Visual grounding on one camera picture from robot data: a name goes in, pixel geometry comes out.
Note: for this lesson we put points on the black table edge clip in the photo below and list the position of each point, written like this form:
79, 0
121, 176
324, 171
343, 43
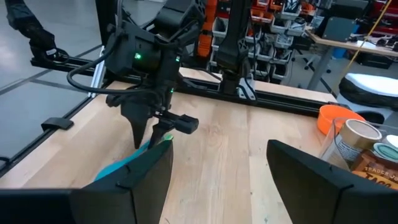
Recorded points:
57, 124

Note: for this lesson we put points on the teal plastic spoon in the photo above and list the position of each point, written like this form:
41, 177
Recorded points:
112, 168

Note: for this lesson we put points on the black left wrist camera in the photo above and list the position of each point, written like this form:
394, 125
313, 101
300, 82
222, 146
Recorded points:
186, 124

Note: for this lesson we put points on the grey box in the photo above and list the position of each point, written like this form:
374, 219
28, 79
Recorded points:
339, 29

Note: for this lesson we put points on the tan lid spice jar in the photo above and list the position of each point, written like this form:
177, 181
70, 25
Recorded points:
357, 130

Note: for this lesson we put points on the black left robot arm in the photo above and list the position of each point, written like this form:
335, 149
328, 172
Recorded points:
233, 46

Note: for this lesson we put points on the orange plastic bowl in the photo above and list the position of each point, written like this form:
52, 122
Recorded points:
329, 116

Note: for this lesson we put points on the silver metal bracket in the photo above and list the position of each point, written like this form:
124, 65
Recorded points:
96, 74

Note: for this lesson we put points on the clear plastic bin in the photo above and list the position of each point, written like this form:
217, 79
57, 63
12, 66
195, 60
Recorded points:
330, 146

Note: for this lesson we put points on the white lid spice jar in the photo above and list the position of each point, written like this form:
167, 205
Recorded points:
392, 140

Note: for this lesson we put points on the grey left arm base plate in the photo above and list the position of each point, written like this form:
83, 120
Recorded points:
246, 88

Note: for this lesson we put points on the orange machine part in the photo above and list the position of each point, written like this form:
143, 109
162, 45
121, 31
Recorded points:
205, 31

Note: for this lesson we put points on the parts bin shelving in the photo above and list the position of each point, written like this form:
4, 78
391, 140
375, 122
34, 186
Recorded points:
280, 25

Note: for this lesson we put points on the blue bin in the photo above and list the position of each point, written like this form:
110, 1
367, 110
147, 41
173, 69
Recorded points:
339, 53

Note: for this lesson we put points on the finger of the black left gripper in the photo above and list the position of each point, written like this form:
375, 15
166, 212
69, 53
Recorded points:
160, 130
136, 124

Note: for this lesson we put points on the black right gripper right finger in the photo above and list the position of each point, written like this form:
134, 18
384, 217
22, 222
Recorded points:
311, 186

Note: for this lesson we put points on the wooden desk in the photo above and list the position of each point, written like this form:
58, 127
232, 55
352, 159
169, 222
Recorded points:
348, 45

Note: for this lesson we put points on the black aluminium table frame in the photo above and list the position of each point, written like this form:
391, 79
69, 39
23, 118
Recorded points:
280, 101

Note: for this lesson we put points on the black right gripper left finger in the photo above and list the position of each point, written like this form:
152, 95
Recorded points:
140, 186

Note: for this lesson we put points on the white trash can black bag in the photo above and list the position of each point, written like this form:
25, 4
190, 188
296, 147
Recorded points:
373, 84

